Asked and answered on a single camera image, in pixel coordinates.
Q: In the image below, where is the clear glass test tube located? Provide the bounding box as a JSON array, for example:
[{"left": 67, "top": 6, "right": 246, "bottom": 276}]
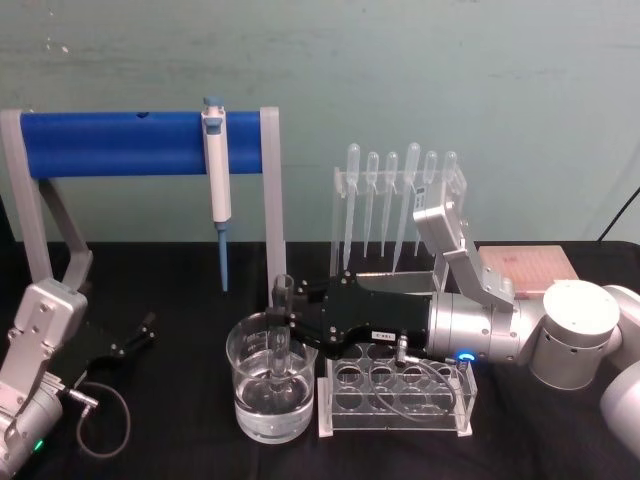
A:
[{"left": 271, "top": 273, "right": 296, "bottom": 392}]

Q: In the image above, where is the clear plastic transfer pipette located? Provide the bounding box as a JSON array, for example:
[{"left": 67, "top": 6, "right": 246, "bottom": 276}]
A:
[
  {"left": 443, "top": 150, "right": 460, "bottom": 202},
  {"left": 381, "top": 151, "right": 400, "bottom": 258},
  {"left": 363, "top": 151, "right": 380, "bottom": 258},
  {"left": 391, "top": 141, "right": 422, "bottom": 277},
  {"left": 413, "top": 150, "right": 438, "bottom": 257}
]

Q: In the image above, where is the clear acrylic dropper rack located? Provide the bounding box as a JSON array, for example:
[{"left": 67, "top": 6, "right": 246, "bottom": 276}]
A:
[{"left": 329, "top": 166, "right": 469, "bottom": 292}]

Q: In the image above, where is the blue and grey pipette stand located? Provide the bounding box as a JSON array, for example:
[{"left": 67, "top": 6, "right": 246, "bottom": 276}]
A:
[{"left": 0, "top": 105, "right": 287, "bottom": 307}]

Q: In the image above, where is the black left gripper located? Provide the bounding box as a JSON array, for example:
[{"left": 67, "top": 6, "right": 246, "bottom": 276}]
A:
[{"left": 74, "top": 310, "right": 162, "bottom": 387}]

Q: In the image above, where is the dark gripper cable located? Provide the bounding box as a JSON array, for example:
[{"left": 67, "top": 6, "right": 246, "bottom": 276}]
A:
[
  {"left": 74, "top": 380, "right": 132, "bottom": 457},
  {"left": 373, "top": 333, "right": 472, "bottom": 417}
]

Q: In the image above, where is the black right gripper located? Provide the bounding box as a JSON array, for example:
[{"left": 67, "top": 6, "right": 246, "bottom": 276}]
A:
[{"left": 266, "top": 271, "right": 434, "bottom": 359}]

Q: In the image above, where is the pink pipette tip box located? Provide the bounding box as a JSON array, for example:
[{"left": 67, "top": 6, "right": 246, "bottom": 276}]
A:
[{"left": 477, "top": 243, "right": 582, "bottom": 302}]

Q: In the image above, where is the dark right gripper cable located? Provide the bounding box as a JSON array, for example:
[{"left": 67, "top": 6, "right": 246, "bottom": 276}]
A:
[{"left": 373, "top": 333, "right": 472, "bottom": 417}]

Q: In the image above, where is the dark left gripper cable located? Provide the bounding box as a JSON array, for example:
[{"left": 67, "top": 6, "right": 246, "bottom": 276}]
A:
[{"left": 74, "top": 380, "right": 132, "bottom": 457}]

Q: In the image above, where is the white and blue micropipette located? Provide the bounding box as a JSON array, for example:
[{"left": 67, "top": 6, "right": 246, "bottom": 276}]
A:
[{"left": 200, "top": 95, "right": 234, "bottom": 293}]

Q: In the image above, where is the thin black cable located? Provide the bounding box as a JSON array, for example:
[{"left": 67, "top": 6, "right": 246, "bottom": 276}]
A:
[{"left": 598, "top": 183, "right": 640, "bottom": 242}]

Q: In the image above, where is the glass beaker with water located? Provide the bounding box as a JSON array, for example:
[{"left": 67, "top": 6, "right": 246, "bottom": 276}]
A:
[{"left": 225, "top": 311, "right": 319, "bottom": 443}]

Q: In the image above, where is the clear acrylic test tube rack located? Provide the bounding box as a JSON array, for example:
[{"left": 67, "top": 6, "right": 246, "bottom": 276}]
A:
[{"left": 315, "top": 341, "right": 477, "bottom": 439}]

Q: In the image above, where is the black table cloth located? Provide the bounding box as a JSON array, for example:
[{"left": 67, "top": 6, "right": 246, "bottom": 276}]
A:
[{"left": 0, "top": 238, "right": 640, "bottom": 480}]

